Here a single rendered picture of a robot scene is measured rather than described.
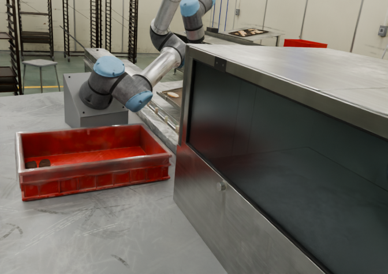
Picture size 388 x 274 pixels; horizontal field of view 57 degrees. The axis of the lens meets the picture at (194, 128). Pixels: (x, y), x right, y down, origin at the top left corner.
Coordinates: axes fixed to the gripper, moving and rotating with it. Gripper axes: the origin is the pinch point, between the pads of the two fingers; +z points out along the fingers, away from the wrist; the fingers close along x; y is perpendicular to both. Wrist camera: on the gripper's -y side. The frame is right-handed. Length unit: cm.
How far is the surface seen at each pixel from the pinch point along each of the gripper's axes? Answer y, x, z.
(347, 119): -98, -16, -53
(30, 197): -62, 58, -14
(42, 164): -41, 62, -8
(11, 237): -78, 57, -18
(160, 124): -6.0, 24.3, 15.0
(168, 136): -19.4, 20.2, 11.3
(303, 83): -87, -13, -52
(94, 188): -57, 42, -7
